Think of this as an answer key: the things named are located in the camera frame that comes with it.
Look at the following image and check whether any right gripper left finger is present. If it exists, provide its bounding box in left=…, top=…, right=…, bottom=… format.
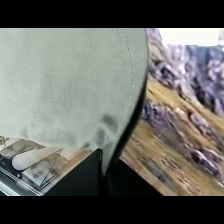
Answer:
left=43, top=148, right=104, bottom=197

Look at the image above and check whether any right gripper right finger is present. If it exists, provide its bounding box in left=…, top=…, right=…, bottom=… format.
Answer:
left=106, top=159, right=163, bottom=197

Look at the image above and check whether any pale grey-green garment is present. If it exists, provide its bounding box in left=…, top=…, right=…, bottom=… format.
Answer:
left=0, top=28, right=150, bottom=176

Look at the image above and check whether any silver frame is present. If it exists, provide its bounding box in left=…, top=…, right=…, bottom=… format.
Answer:
left=0, top=166, right=43, bottom=197

